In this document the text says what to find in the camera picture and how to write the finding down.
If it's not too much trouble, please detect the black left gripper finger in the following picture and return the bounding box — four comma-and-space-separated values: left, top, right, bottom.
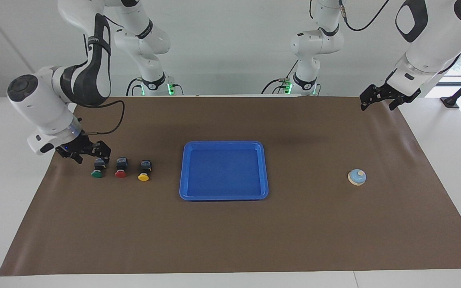
389, 88, 422, 111
359, 84, 377, 111

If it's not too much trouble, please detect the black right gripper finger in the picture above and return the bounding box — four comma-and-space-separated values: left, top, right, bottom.
95, 141, 112, 161
56, 145, 83, 164

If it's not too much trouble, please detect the green push button switch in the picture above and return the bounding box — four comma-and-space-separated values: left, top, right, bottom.
91, 157, 107, 178

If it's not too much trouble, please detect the red push button switch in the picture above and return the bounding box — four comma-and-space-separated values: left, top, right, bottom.
114, 157, 129, 178

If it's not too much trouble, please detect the yellow push button switch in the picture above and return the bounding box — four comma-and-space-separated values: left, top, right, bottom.
138, 160, 153, 182

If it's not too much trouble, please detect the light blue call bell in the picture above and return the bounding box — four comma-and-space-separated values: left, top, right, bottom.
347, 168, 367, 186

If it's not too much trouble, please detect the blue plastic tray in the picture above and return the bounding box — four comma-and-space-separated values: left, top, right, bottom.
179, 140, 269, 201

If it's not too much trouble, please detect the brown table mat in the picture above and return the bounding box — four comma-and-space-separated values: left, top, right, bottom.
0, 96, 461, 276

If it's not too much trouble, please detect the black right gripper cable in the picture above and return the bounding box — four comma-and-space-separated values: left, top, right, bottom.
82, 100, 126, 136

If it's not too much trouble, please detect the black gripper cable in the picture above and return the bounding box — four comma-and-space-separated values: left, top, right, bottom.
435, 54, 461, 76
82, 100, 126, 136

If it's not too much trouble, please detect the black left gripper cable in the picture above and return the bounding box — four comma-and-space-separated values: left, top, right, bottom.
435, 54, 461, 76

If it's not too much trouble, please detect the black cable with metal connector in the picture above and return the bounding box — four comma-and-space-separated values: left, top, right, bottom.
337, 0, 391, 32

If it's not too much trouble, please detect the black arm base cable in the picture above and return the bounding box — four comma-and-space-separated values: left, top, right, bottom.
261, 60, 300, 95
126, 77, 143, 96

